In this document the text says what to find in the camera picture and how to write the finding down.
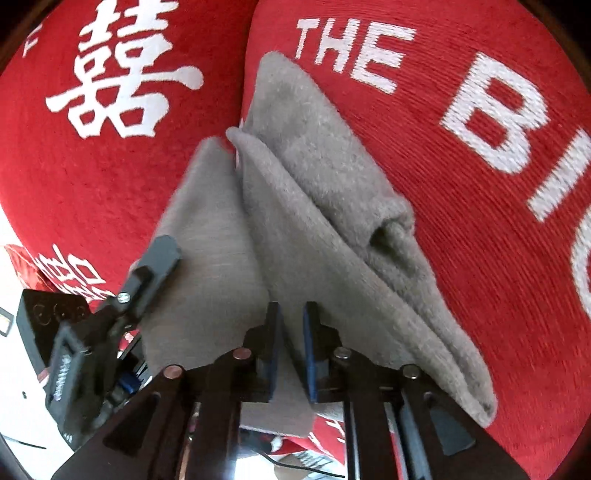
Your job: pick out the grey knit sweater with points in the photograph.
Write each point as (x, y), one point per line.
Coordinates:
(291, 208)

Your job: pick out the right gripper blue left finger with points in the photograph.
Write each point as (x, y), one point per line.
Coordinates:
(184, 424)

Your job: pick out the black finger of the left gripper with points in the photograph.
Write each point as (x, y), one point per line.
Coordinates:
(141, 287)

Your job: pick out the red sofa back cushion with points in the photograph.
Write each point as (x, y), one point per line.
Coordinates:
(101, 111)

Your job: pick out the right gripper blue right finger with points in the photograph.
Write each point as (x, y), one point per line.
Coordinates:
(399, 424)

